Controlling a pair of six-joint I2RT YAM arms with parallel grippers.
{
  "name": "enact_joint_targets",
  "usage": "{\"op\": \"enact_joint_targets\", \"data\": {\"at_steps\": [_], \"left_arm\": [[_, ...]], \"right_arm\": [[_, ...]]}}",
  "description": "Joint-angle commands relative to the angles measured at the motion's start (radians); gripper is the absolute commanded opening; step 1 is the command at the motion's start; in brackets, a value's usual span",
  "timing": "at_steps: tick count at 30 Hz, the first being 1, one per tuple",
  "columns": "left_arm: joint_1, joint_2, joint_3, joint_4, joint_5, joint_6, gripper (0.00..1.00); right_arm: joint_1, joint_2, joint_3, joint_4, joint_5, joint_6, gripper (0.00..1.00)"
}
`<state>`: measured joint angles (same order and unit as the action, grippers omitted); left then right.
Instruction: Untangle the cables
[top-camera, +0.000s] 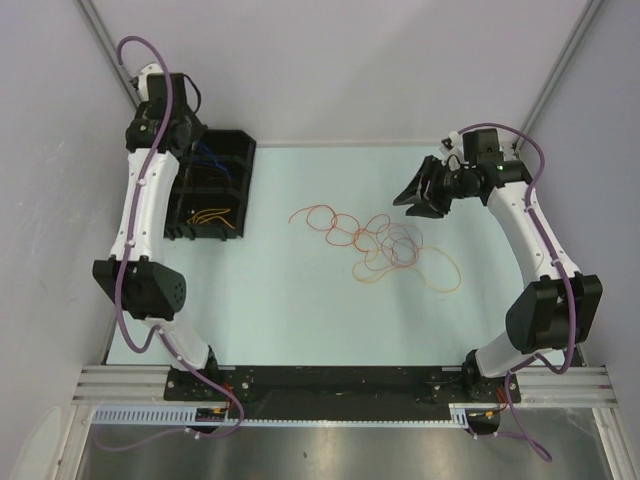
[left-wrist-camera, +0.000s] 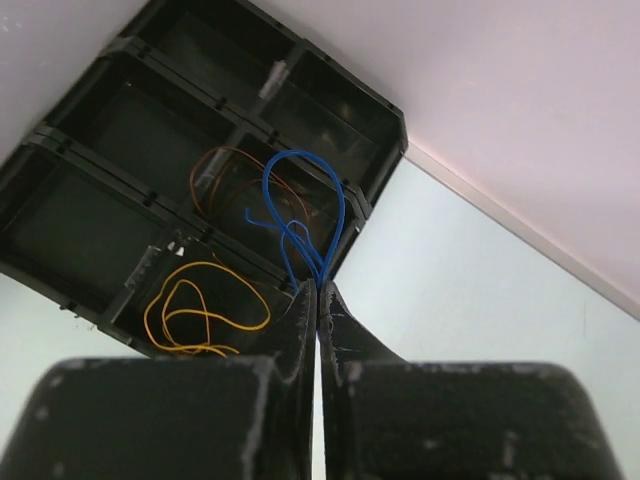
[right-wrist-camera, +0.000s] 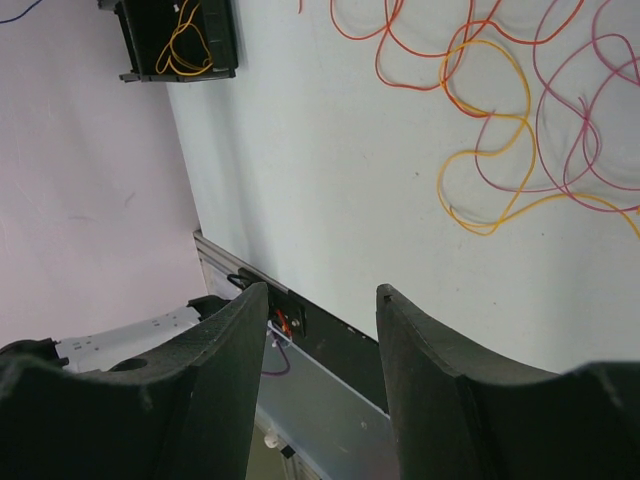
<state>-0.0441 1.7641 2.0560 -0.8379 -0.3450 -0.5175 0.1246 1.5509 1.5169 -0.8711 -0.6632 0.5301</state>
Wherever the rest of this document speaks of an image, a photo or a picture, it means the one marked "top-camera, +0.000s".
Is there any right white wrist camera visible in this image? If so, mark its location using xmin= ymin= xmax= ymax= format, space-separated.
xmin=440 ymin=131 xmax=464 ymax=170

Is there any red thin cable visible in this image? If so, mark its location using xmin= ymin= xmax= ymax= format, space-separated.
xmin=288 ymin=203 xmax=396 ymax=254

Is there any pink thin cable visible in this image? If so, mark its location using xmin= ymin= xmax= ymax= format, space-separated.
xmin=382 ymin=224 xmax=421 ymax=269

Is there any black compartment tray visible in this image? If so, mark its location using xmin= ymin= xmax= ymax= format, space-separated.
xmin=164 ymin=129 xmax=256 ymax=241

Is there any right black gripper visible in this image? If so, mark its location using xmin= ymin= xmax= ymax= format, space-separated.
xmin=393 ymin=155 xmax=478 ymax=219

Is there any white slotted cable duct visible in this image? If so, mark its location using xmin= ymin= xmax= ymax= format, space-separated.
xmin=93 ymin=405 xmax=468 ymax=428

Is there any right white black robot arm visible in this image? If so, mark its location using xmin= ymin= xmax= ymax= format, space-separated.
xmin=393 ymin=122 xmax=603 ymax=401

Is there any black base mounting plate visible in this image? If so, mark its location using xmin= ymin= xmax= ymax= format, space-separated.
xmin=163 ymin=364 xmax=521 ymax=424

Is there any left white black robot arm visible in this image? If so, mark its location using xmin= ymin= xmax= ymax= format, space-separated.
xmin=92 ymin=72 xmax=221 ymax=400

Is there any yellow thin cable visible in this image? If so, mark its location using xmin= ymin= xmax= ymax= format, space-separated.
xmin=185 ymin=205 xmax=236 ymax=229

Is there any blue thin cable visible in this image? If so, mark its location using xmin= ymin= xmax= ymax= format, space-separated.
xmin=195 ymin=142 xmax=241 ymax=181

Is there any orange thin cable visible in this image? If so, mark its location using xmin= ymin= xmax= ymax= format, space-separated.
xmin=352 ymin=209 xmax=462 ymax=294

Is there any aluminium frame rail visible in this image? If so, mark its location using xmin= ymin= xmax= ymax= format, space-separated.
xmin=74 ymin=365 xmax=618 ymax=408

